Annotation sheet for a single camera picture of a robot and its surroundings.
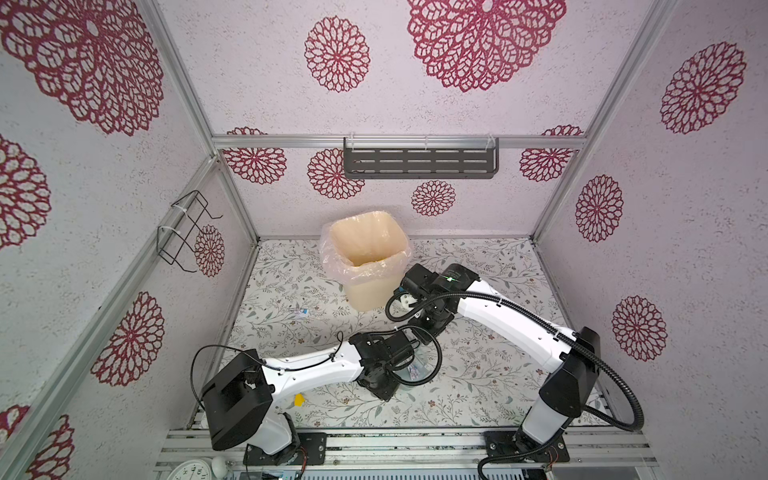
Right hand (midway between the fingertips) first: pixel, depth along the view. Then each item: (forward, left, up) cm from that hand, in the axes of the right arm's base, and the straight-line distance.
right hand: (420, 329), depth 76 cm
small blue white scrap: (+14, +36, -15) cm, 42 cm away
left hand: (-12, +9, -13) cm, 20 cm away
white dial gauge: (-31, +52, -11) cm, 61 cm away
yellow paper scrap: (-14, +32, -16) cm, 39 cm away
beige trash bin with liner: (+32, +17, -7) cm, 37 cm away
